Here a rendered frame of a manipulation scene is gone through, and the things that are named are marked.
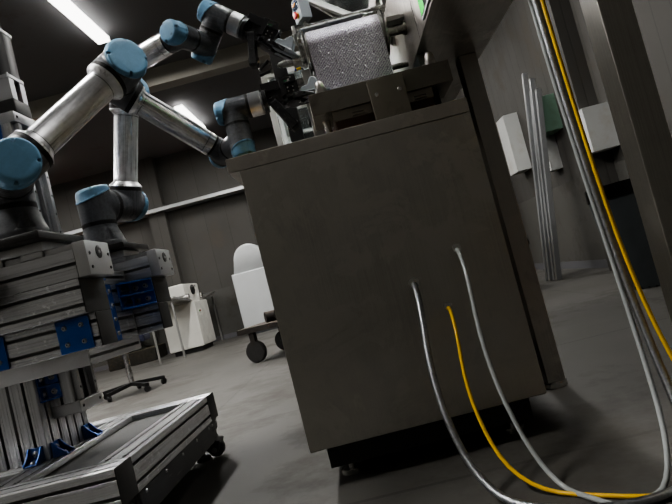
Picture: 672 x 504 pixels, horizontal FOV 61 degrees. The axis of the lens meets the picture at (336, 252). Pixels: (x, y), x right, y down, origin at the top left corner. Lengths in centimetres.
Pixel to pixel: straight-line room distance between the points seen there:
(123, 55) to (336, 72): 62
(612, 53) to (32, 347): 148
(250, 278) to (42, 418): 788
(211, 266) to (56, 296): 907
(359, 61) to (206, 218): 896
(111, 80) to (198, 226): 907
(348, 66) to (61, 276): 103
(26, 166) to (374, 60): 103
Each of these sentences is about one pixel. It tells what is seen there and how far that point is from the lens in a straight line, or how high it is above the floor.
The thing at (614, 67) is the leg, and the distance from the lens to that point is 115.
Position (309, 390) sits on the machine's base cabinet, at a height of 26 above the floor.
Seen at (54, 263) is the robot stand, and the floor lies 73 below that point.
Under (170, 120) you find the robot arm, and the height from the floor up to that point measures 112.
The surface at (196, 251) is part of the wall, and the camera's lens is 1069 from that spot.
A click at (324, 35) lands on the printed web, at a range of 191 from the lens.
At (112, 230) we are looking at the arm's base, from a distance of 212.
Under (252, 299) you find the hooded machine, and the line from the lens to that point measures 960.
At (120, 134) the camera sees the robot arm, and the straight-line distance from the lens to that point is 225.
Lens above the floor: 52
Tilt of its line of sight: 3 degrees up
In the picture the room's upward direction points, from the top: 14 degrees counter-clockwise
